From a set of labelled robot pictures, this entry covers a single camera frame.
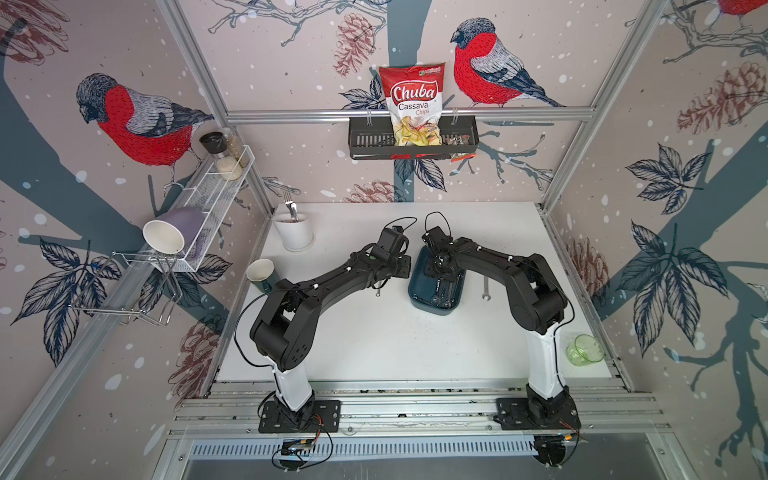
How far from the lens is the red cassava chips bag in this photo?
0.81 m

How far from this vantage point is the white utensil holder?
1.01m

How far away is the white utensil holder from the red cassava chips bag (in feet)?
1.44
